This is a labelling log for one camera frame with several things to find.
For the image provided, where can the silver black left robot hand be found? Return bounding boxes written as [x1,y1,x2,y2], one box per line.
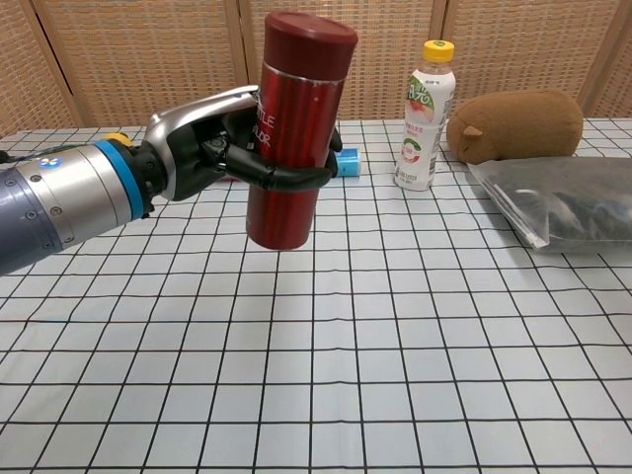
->
[128,84,345,220]

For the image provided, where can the red thermos bottle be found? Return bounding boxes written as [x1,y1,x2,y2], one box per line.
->
[246,12,358,251]

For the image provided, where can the woven bamboo folding screen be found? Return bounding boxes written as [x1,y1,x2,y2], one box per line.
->
[0,0,632,140]

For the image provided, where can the blue white plastic wrap roll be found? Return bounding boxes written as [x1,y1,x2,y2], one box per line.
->
[215,148,362,184]

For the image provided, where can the white black grid tablecloth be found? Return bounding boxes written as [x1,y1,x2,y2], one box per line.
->
[0,117,632,474]

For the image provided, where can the white drink bottle yellow cap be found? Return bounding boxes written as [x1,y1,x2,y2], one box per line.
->
[393,39,456,192]

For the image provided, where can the brown capybara plush toy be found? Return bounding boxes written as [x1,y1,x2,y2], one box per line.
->
[446,90,585,165]

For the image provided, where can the clear zip bag dark contents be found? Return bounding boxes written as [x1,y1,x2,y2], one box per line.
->
[466,156,632,255]

